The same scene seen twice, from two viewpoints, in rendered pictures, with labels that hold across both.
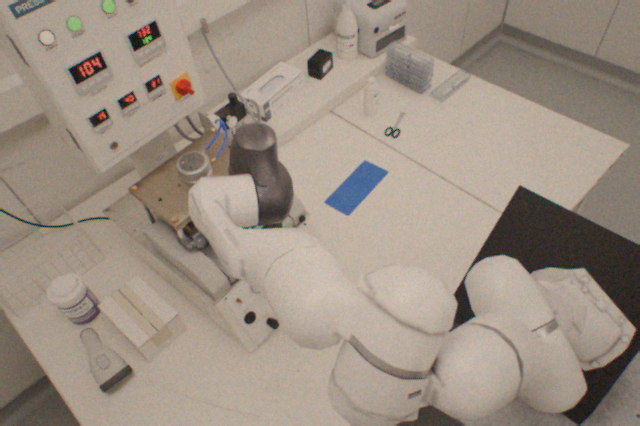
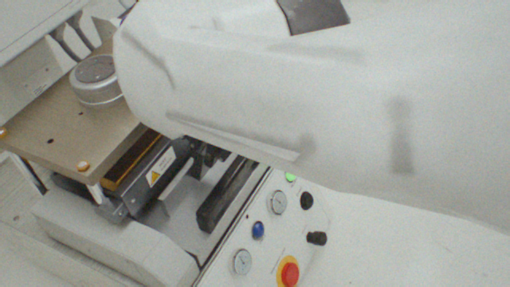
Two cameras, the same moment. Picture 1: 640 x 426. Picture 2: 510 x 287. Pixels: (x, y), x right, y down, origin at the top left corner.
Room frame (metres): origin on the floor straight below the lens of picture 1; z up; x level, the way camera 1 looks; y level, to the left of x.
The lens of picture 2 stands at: (0.29, 0.19, 1.50)
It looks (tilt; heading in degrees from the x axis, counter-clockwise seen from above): 45 degrees down; 350
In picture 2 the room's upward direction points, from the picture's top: 10 degrees counter-clockwise
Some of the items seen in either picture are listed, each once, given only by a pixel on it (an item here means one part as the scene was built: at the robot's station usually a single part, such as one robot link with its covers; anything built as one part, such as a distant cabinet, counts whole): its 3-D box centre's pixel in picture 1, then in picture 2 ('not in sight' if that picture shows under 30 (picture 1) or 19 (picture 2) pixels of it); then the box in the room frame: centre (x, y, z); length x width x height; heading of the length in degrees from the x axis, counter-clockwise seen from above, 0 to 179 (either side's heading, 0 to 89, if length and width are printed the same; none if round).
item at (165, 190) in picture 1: (196, 169); (105, 90); (0.90, 0.29, 1.08); 0.31 x 0.24 x 0.13; 134
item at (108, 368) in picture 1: (98, 355); not in sight; (0.58, 0.59, 0.79); 0.20 x 0.08 x 0.08; 40
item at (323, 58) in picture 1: (320, 64); not in sight; (1.64, -0.06, 0.83); 0.09 x 0.06 x 0.07; 142
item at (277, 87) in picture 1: (273, 91); not in sight; (1.51, 0.12, 0.83); 0.23 x 0.12 x 0.07; 138
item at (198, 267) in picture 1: (186, 258); (112, 241); (0.72, 0.34, 0.96); 0.25 x 0.05 x 0.07; 44
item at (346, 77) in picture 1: (316, 79); not in sight; (1.63, -0.04, 0.77); 0.84 x 0.30 x 0.04; 130
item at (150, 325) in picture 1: (143, 317); not in sight; (0.67, 0.49, 0.80); 0.19 x 0.13 x 0.09; 40
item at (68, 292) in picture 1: (75, 300); not in sight; (0.72, 0.66, 0.82); 0.09 x 0.09 x 0.15
